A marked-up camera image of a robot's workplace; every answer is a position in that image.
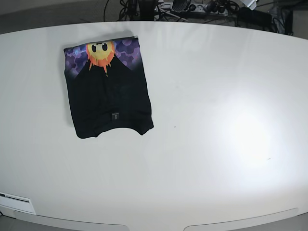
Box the black T-shirt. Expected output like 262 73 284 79
64 37 154 139

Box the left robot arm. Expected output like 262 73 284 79
241 0 257 11

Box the white power strip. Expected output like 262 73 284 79
187 2 228 15

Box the black box on floor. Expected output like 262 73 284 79
238 7 272 27

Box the black center stand post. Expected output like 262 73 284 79
138 0 156 21

